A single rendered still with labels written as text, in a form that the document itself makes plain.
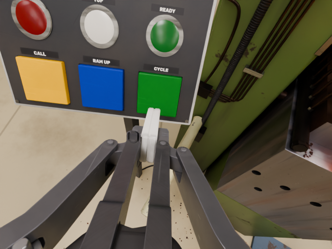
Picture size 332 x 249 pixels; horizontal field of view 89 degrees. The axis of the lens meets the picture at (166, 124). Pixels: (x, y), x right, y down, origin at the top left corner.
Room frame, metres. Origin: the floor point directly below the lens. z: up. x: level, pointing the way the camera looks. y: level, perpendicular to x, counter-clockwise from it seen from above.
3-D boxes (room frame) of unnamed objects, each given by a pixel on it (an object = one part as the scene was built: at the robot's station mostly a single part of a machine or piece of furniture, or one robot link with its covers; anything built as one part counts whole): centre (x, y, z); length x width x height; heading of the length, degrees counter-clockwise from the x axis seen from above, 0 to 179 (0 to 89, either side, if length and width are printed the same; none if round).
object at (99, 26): (0.24, 0.13, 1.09); 0.05 x 0.03 x 0.04; 70
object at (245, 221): (0.40, -0.55, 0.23); 0.56 x 0.38 x 0.47; 160
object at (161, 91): (0.21, 0.02, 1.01); 0.07 x 0.05 x 0.07; 95
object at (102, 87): (0.20, 0.12, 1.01); 0.07 x 0.05 x 0.07; 95
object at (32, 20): (0.24, 0.23, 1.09); 0.05 x 0.03 x 0.04; 70
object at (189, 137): (0.24, -0.07, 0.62); 0.44 x 0.05 x 0.05; 160
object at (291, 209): (0.40, -0.55, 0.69); 0.56 x 0.38 x 0.45; 160
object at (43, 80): (0.19, 0.22, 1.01); 0.07 x 0.05 x 0.07; 95
